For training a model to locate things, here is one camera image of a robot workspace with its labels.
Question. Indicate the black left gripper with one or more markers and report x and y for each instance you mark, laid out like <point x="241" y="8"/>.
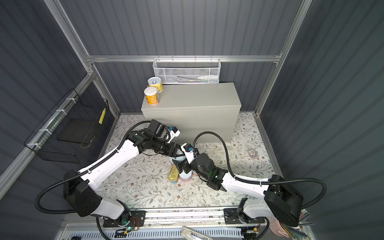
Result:
<point x="174" y="153"/>

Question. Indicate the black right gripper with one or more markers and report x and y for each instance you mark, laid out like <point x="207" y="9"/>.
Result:
<point x="186" y="164"/>

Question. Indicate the yellow orange can plastic lid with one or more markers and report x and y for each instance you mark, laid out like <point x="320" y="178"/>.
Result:
<point x="152" y="95"/>

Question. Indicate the yellow can pull-tab lid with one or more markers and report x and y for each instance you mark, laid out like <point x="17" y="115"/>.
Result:
<point x="156" y="82"/>

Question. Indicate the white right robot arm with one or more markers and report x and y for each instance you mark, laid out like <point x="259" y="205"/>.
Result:
<point x="281" y="201"/>

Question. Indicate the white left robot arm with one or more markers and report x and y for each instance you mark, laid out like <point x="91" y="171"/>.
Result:
<point x="80" y="193"/>

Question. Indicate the gold rectangular tin can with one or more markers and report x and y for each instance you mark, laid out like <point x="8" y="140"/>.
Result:
<point x="173" y="176"/>

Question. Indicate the orange green can plastic lid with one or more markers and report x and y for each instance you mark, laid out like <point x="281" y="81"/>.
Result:
<point x="180" y="158"/>

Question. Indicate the pink can pull-tab lid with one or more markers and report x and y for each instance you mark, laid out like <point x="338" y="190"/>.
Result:
<point x="185" y="177"/>

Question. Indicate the grey metal cabinet box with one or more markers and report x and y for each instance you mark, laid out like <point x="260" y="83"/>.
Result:
<point x="194" y="109"/>

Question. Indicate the yellow tag on basket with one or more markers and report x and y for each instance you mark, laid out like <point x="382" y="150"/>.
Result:
<point x="102" y="116"/>

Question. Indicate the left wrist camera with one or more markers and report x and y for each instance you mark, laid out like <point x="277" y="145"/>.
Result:
<point x="174" y="132"/>

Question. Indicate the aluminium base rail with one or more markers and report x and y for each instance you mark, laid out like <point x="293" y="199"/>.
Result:
<point x="211" y="223"/>

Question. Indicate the white wire mesh basket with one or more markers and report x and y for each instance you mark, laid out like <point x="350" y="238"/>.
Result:
<point x="188" y="72"/>

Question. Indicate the black wire basket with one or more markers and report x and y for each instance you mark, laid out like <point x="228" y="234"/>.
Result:
<point x="73" y="134"/>

